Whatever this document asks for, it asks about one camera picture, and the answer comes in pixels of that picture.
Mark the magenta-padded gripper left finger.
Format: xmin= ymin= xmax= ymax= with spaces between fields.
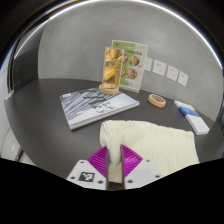
xmin=65 ymin=145 xmax=109 ymax=192

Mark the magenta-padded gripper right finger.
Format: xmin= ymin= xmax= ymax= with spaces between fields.
xmin=120 ymin=143 xmax=163 ymax=190

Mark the cream yellow towel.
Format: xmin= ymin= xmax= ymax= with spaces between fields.
xmin=99 ymin=119 xmax=200 ymax=184

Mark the grey photo cover magazine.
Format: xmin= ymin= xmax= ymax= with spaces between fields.
xmin=59 ymin=87 xmax=141 ymax=131

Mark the beige tape roll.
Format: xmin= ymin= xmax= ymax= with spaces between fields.
xmin=147 ymin=93 xmax=167 ymax=109

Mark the white and blue booklet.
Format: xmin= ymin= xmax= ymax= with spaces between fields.
xmin=173 ymin=99 xmax=211 ymax=136

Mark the green menu sign stand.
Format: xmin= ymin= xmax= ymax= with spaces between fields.
xmin=110 ymin=39 xmax=149 ymax=94

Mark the white wall socket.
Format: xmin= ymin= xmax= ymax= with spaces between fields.
xmin=166 ymin=64 xmax=180 ymax=82
xmin=176 ymin=70 xmax=189 ymax=87
xmin=143 ymin=56 xmax=154 ymax=72
xmin=152 ymin=59 xmax=168 ymax=77

